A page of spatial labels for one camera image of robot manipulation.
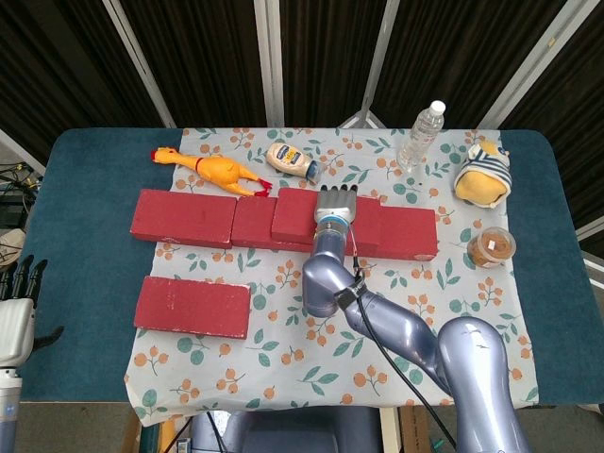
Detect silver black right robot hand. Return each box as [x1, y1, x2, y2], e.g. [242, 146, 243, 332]
[312, 184, 359, 230]

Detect red block with chipped corner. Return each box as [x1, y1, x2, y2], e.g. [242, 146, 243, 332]
[332, 207, 438, 262]

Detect dark pleated curtain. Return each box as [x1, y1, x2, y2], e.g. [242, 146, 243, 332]
[0, 0, 604, 227]

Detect yellow plush with striped hat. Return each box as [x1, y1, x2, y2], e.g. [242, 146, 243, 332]
[453, 140, 513, 210]

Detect clear jar of brown snacks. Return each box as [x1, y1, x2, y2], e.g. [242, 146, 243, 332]
[465, 226, 516, 269]

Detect yellow rubber chicken toy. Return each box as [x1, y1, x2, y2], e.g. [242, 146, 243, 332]
[150, 145, 275, 199]

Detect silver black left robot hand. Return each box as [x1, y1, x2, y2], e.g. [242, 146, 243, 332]
[0, 254, 65, 370]

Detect teal felt table cover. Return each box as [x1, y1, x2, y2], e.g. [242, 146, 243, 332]
[0, 127, 604, 407]

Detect mayonnaise squeeze bottle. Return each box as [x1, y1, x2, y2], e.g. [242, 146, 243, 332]
[265, 143, 327, 184]

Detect red rectangular block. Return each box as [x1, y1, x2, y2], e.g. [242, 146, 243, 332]
[229, 196, 334, 255]
[133, 276, 252, 341]
[269, 187, 383, 254]

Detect floral fruit print tablecloth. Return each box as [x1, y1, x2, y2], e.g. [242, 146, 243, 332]
[123, 126, 540, 428]

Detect tangled floor cables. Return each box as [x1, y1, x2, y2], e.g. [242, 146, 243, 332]
[0, 159, 44, 265]

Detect brown cardboard box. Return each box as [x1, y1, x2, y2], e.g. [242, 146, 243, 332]
[398, 405, 461, 453]

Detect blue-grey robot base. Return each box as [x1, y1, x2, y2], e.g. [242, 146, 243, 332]
[191, 408, 383, 453]

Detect red block with white scratches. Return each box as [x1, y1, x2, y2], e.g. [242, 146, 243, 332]
[129, 188, 238, 250]

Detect clear plastic water bottle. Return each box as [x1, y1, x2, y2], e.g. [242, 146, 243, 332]
[395, 100, 447, 174]

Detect white metal frame post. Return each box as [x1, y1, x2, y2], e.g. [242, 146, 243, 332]
[103, 0, 176, 128]
[478, 0, 579, 129]
[338, 0, 403, 129]
[253, 0, 285, 128]

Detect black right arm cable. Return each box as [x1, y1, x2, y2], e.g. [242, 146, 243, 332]
[333, 226, 457, 453]

